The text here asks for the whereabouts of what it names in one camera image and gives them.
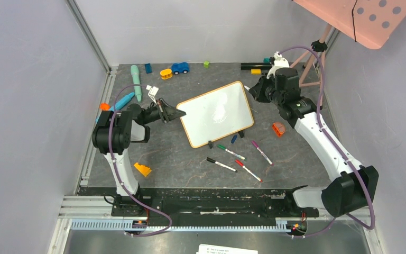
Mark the yellow oval toy brick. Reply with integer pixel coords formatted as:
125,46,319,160
160,68,173,80

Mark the mint green toy crayon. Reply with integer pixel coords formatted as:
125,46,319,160
130,65,142,102

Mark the dark blue brick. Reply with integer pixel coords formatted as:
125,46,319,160
144,63,153,74

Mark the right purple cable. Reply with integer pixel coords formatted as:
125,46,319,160
278,46,376,240

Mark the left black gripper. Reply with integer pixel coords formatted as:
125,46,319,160
142,98,186,125

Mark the red capped marker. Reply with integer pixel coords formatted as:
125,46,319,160
235,159,263,183

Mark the purple cable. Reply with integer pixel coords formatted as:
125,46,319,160
278,46,376,240
107,84,173,238

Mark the yellow flat brick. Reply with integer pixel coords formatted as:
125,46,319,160
251,69,262,75

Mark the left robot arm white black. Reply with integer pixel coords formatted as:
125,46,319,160
91,98,186,196

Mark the small orange block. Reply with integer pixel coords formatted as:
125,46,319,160
99,103,111,111

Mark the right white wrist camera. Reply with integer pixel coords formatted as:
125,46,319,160
266,51,290,79

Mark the blue toy car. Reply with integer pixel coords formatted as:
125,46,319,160
171,62,190,75

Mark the orange wedge block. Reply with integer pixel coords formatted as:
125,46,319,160
134,162,152,177

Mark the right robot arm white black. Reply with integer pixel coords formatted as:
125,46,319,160
249,68,379,217

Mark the white whiteboard wooden frame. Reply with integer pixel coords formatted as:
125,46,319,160
176,81,254,149

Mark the green capped marker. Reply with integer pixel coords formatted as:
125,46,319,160
217,144,246,160

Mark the orange half-round brick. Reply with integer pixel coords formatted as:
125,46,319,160
272,122,286,137

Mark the white paper sheet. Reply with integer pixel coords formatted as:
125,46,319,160
196,244,259,254

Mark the black capped marker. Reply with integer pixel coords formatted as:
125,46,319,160
206,157,238,173

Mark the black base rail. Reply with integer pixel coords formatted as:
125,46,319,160
78,187,319,228

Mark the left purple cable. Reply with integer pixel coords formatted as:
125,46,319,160
107,84,173,238

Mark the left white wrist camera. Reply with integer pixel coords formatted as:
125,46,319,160
146,85,159,103

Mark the blue marker cap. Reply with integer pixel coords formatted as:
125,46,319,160
230,134,238,144

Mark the purple capped marker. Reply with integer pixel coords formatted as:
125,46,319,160
251,140,274,166

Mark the light blue toy crayon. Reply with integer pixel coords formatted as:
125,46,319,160
109,92,135,111

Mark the black cylinder tube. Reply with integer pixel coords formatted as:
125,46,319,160
241,62,272,70

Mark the pink music stand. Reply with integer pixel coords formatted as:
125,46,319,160
291,1,406,87

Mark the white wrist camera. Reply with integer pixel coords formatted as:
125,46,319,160
146,85,159,103
266,51,290,79

